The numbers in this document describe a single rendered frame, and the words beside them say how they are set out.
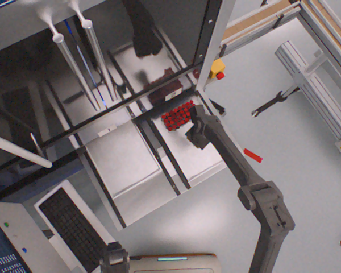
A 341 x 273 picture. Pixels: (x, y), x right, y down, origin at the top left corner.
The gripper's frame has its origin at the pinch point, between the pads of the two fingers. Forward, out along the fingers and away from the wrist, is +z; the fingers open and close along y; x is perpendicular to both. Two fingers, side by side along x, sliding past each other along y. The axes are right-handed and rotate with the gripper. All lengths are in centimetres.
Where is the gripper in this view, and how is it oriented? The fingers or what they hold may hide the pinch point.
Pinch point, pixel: (195, 143)
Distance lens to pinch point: 139.5
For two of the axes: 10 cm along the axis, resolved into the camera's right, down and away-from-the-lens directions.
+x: -6.9, 6.7, -2.6
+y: -7.2, -6.7, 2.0
